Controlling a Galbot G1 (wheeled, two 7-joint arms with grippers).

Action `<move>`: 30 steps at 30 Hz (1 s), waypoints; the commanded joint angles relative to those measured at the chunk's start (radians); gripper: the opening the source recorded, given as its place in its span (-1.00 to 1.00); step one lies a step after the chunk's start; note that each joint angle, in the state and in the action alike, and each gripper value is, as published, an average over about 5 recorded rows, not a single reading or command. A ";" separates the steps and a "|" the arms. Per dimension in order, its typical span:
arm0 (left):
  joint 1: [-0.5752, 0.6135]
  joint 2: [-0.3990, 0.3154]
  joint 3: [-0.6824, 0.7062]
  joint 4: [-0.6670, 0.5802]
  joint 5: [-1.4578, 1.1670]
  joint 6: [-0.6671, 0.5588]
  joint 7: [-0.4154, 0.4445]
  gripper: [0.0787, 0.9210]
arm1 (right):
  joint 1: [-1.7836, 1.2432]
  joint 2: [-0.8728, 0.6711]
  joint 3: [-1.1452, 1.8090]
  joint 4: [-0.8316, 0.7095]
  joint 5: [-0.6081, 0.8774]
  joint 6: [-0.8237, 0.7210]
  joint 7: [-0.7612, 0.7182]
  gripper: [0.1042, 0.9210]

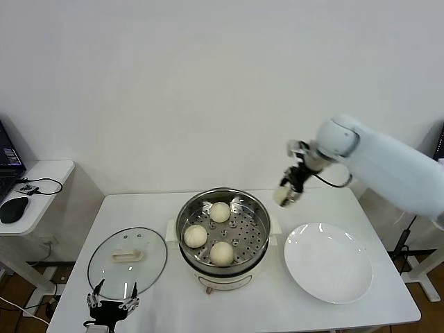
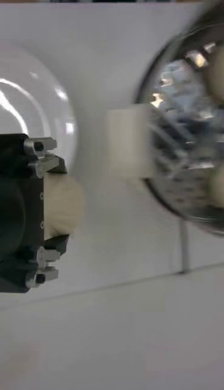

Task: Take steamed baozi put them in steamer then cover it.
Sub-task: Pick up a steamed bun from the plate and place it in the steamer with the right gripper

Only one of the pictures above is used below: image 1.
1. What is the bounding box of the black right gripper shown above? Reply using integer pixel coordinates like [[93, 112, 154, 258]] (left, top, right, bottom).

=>
[[279, 161, 315, 208]]

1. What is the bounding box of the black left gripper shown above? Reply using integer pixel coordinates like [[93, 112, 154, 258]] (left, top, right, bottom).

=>
[[86, 279, 141, 324]]

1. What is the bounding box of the white steamed baozi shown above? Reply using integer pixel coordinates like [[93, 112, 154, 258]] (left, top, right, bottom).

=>
[[273, 185, 296, 208], [183, 224, 208, 249], [210, 201, 232, 223], [210, 241, 235, 267]]

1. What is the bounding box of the glass pot lid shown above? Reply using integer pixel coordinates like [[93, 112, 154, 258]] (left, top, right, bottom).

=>
[[87, 227, 169, 300]]

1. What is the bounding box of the stainless steel steamer basket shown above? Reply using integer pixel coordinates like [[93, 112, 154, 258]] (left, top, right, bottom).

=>
[[165, 187, 282, 270]]

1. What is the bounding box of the white round plate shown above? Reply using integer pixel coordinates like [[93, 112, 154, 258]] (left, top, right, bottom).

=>
[[283, 222, 375, 305]]

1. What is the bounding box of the cream electric cooking pot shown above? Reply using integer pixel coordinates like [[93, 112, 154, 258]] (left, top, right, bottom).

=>
[[166, 221, 281, 296]]

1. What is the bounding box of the black computer mouse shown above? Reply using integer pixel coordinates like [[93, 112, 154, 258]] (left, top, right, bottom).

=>
[[0, 196, 31, 225]]

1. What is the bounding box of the small black usb hub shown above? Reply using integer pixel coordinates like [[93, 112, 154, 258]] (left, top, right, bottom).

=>
[[17, 183, 40, 197]]

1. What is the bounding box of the labelled white side table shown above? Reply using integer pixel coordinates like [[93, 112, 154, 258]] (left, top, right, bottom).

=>
[[402, 242, 444, 302]]

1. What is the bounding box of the black laptop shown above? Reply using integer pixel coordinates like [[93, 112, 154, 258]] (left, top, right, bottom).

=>
[[433, 121, 444, 162], [0, 117, 28, 205]]

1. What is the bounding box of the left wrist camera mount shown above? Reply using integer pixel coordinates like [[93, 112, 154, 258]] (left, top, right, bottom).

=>
[[84, 321, 109, 333]]

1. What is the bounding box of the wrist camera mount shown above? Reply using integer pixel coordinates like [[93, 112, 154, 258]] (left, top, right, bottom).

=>
[[84, 321, 109, 333], [287, 138, 308, 157]]

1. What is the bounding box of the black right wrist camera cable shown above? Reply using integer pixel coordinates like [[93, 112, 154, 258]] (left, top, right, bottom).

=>
[[311, 166, 354, 189]]

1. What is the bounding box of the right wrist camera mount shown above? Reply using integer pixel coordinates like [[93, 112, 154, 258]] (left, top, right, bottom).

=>
[[287, 138, 308, 157]]

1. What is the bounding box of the white floor cable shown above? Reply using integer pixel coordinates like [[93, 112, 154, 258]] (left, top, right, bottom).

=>
[[0, 296, 49, 325]]

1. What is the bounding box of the black hub cable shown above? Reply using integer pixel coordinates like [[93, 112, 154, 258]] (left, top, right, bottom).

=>
[[19, 177, 65, 196]]

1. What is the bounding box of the black power adapter cable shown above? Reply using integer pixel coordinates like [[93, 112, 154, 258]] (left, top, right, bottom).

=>
[[393, 214, 417, 275]]

